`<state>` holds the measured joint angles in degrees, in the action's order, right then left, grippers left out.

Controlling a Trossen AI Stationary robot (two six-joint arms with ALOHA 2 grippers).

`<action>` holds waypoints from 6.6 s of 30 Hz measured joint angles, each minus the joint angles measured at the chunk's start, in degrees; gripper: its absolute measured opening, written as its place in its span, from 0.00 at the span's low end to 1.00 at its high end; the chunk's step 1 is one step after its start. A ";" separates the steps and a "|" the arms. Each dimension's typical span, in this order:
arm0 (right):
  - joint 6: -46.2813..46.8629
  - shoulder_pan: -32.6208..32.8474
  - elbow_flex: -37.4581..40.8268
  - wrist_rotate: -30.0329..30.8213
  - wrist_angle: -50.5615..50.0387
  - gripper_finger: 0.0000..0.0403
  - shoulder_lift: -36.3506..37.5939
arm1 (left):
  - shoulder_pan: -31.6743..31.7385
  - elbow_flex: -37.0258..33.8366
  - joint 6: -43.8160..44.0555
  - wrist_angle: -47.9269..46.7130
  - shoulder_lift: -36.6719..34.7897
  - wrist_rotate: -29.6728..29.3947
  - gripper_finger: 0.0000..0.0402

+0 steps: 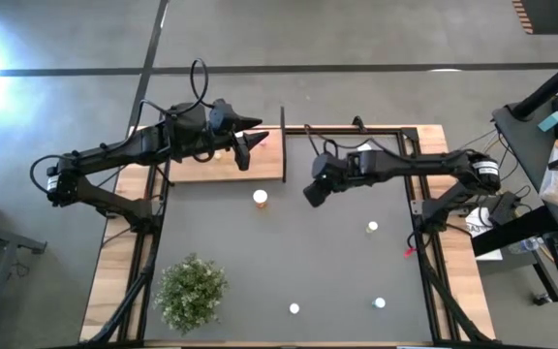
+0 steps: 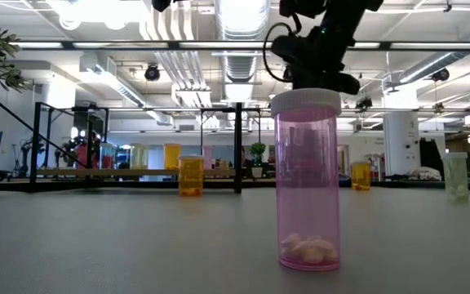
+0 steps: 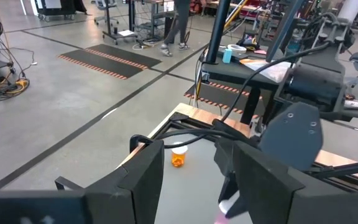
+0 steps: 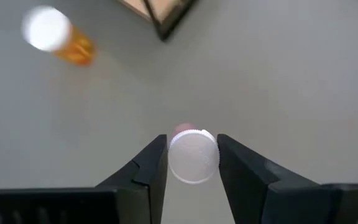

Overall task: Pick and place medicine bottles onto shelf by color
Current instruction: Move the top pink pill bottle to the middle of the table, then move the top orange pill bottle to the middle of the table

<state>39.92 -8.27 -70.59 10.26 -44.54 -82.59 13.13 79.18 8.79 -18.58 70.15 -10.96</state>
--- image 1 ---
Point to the white printed paper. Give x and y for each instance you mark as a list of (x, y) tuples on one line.
[(477, 228)]

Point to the black pole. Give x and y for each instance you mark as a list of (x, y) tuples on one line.
[(550, 85)]

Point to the clear water bottle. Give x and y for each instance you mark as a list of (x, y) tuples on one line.
[(526, 244)]

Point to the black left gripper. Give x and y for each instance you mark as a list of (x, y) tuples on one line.
[(192, 131)]

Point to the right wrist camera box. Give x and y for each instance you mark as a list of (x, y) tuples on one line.
[(315, 195)]

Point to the green potted plant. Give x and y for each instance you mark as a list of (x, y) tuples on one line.
[(189, 293)]

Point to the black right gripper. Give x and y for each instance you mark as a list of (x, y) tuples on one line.
[(332, 169)]

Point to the pink pill bottle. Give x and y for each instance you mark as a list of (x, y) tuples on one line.
[(294, 308), (263, 143)]

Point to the black side desk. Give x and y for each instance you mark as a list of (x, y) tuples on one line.
[(526, 145)]

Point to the white cylinder bottom right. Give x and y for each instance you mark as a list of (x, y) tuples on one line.
[(380, 302)]

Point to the small red clip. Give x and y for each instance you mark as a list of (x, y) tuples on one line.
[(409, 251)]

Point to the pale yellow pill bottle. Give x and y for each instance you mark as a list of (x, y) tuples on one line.
[(372, 226), (217, 155)]

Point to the black power supply box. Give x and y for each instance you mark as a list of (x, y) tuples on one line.
[(503, 207)]

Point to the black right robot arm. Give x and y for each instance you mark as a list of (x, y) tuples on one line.
[(419, 165)]

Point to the black floor mat orange-striped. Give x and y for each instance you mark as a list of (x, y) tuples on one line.
[(550, 17)]

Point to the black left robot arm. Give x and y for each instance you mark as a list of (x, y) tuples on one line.
[(114, 148)]

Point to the orange pill bottle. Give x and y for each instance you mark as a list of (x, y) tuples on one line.
[(260, 196)]

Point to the black aluminium table frame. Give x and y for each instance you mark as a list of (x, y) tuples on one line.
[(385, 131)]

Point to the teal box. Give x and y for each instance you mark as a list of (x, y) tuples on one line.
[(550, 121)]

